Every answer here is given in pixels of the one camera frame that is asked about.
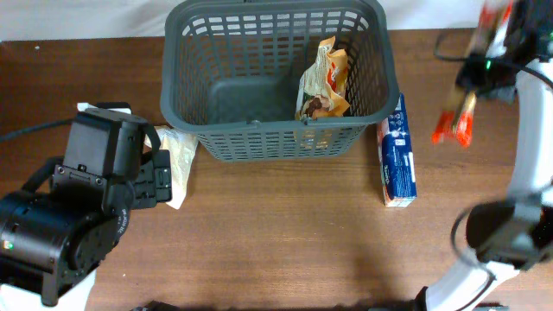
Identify orange snack bag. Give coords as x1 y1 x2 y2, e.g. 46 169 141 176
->
295 36 350 122

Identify blue carton box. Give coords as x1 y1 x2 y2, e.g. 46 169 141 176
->
377 93 417 208

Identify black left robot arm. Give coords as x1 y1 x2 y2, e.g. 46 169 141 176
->
1 108 172 310

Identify grey plastic basket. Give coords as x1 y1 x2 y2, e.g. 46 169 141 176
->
161 0 399 162

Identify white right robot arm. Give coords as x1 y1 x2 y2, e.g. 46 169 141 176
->
411 0 552 310

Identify white plastic bag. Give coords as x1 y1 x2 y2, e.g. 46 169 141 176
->
152 125 199 210

